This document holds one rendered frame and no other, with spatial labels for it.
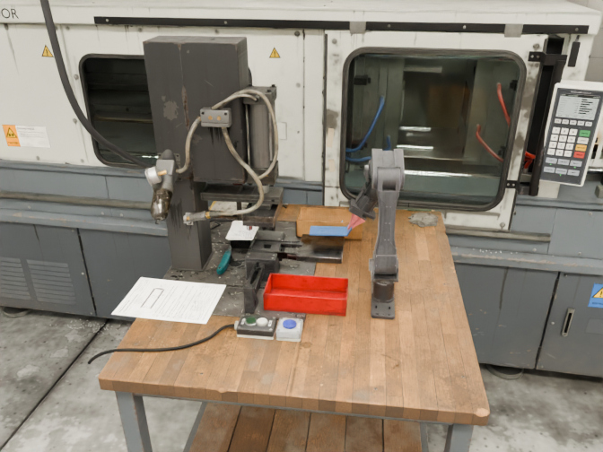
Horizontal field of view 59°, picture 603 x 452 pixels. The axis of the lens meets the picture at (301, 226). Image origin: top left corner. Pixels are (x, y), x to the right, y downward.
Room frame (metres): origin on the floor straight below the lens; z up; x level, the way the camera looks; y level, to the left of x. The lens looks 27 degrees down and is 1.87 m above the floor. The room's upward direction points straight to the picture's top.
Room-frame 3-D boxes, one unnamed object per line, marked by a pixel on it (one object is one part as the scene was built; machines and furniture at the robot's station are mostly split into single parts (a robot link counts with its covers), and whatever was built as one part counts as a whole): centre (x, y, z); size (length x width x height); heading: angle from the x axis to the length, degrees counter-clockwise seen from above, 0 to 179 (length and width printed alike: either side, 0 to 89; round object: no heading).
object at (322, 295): (1.38, -0.02, 0.93); 0.25 x 0.12 x 0.06; 83
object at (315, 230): (1.73, -0.11, 0.98); 0.15 x 0.07 x 0.03; 85
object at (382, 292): (1.39, -0.25, 0.94); 0.20 x 0.07 x 0.08; 173
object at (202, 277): (1.63, 0.20, 0.88); 0.65 x 0.50 x 0.03; 173
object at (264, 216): (1.59, 0.19, 1.22); 0.26 x 0.18 x 0.30; 83
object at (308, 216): (1.86, -0.11, 0.93); 0.25 x 0.13 x 0.08; 83
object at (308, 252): (1.70, -0.07, 0.91); 0.17 x 0.16 x 0.02; 173
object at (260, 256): (1.59, 0.12, 0.98); 0.20 x 0.10 x 0.01; 173
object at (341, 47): (2.03, -0.51, 1.21); 0.86 x 0.10 x 0.79; 79
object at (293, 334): (1.22, 0.03, 0.90); 0.07 x 0.07 x 0.06; 83
